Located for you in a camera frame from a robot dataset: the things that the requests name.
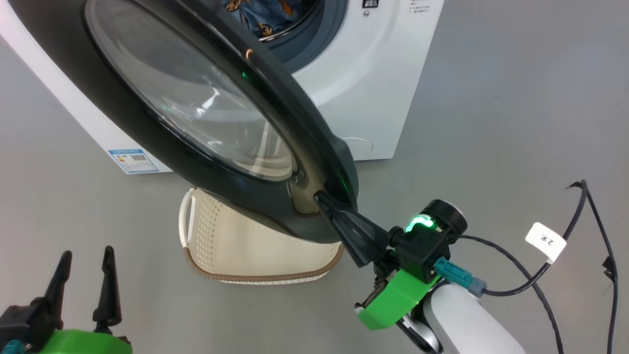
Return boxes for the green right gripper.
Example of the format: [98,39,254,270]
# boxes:
[313,191,442,330]

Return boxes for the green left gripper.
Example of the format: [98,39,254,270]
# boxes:
[34,246,133,354]

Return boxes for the dark round washer door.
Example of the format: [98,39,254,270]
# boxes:
[7,0,359,244]

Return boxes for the white front-load washing machine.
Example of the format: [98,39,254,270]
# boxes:
[0,0,445,174]

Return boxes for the round white filter cover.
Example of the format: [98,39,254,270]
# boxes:
[342,137,374,154]

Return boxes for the cream perforated laundry basket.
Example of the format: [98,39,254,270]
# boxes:
[179,187,344,285]

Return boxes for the blue energy label sticker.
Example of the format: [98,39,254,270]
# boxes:
[107,149,160,174]

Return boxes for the black cable with teal plug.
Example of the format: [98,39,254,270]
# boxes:
[435,181,590,354]

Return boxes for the white cable label tag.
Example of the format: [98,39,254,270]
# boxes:
[525,222,567,264]

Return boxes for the thin black cable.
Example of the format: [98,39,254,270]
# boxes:
[565,181,619,354]

